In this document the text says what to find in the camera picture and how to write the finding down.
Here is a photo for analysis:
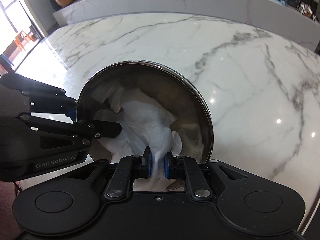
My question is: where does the blue steel bowl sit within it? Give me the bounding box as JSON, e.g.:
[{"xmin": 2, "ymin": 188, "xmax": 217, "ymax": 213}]
[{"xmin": 77, "ymin": 61, "xmax": 214, "ymax": 164}]

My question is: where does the orange chair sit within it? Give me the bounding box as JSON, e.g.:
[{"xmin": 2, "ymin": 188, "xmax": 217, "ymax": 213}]
[{"xmin": 14, "ymin": 30, "xmax": 34, "ymax": 52}]

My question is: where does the marble tv console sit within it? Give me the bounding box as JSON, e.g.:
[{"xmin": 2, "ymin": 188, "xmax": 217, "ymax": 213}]
[{"xmin": 53, "ymin": 0, "xmax": 319, "ymax": 51}]

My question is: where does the white paper towel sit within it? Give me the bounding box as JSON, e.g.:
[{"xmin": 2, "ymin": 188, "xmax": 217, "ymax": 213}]
[{"xmin": 95, "ymin": 88, "xmax": 182, "ymax": 191}]

